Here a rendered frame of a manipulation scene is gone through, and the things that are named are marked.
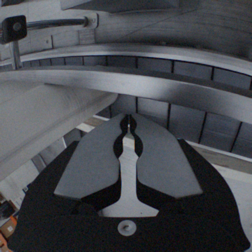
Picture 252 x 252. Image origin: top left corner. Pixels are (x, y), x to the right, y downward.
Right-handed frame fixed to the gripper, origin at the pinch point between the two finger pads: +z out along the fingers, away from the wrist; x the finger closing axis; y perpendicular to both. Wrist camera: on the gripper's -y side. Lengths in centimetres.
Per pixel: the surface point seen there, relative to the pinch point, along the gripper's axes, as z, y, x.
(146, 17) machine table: 10.6, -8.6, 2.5
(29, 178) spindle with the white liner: 15.5, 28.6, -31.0
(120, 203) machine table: 13.8, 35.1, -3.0
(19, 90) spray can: 6.5, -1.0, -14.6
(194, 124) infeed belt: 2.4, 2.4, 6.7
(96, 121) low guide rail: 5.8, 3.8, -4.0
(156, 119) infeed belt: 4.5, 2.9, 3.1
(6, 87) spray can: 5.8, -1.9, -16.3
